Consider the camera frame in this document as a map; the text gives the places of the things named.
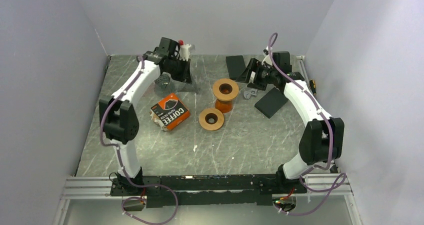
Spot grey glass dripper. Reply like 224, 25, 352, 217
154, 73, 176, 98

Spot yellow black screwdriver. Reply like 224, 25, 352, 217
309, 79, 317, 96

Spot purple cable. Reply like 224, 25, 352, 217
266, 32, 347, 217
99, 54, 180, 225

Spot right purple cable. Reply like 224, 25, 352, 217
266, 32, 347, 217

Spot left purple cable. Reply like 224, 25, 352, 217
99, 54, 180, 225

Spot black block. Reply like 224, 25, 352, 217
225, 55, 246, 80
254, 87, 289, 119

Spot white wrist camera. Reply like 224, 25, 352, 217
261, 47, 274, 67
178, 40, 196, 61

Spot red handled adjustable wrench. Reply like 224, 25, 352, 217
243, 88, 258, 100

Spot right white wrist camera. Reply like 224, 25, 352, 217
261, 47, 274, 67

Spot black base frame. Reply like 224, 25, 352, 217
110, 173, 307, 208

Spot black block far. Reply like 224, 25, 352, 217
225, 55, 246, 80

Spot orange glass carafe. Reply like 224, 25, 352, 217
214, 98, 233, 114

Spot black block near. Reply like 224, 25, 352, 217
254, 87, 289, 119

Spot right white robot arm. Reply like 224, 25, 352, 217
236, 51, 345, 193

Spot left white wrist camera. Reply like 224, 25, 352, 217
178, 40, 196, 61

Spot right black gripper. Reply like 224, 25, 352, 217
236, 58, 278, 91

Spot orange coffee filter box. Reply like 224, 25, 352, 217
150, 93, 191, 131

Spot clear glass dripper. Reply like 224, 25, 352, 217
177, 81, 200, 94

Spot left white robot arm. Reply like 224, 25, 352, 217
98, 37, 195, 195

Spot wooden ring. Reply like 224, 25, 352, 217
199, 107, 225, 132
212, 78, 240, 102

